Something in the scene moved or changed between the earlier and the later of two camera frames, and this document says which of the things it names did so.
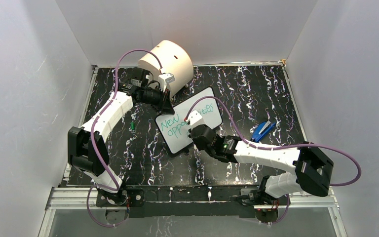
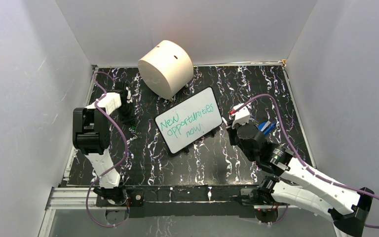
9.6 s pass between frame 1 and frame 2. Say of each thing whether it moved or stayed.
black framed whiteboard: stayed
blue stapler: stayed
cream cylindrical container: stayed
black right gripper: moved
